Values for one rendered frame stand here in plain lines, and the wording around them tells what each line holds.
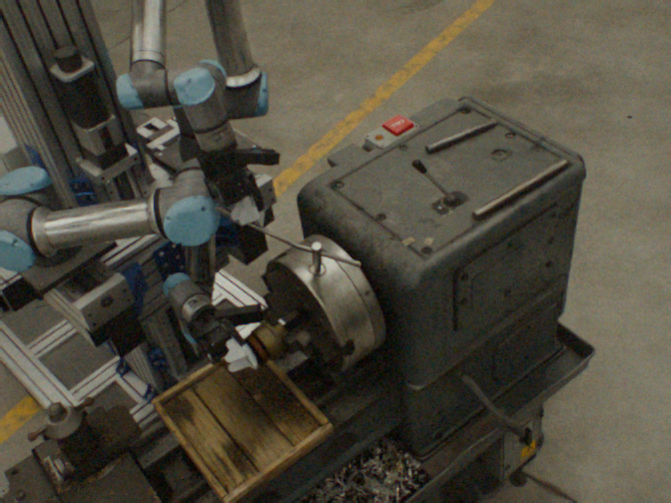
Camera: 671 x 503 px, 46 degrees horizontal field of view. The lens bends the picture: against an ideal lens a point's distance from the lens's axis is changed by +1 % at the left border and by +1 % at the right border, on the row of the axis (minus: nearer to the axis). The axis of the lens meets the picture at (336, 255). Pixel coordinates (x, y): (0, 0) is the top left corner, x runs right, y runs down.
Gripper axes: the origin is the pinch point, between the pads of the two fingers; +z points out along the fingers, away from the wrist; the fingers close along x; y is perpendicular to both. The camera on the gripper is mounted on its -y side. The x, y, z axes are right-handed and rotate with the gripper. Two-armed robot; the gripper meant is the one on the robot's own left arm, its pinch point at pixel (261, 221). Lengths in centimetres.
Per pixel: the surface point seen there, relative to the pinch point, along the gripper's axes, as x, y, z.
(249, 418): -4, 21, 47
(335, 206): -4.2, -20.5, 9.4
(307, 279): 7.8, -1.6, 14.4
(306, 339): 8.0, 4.1, 27.6
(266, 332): 1.6, 10.0, 24.3
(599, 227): -64, -171, 125
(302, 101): -237, -140, 73
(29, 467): -26, 67, 37
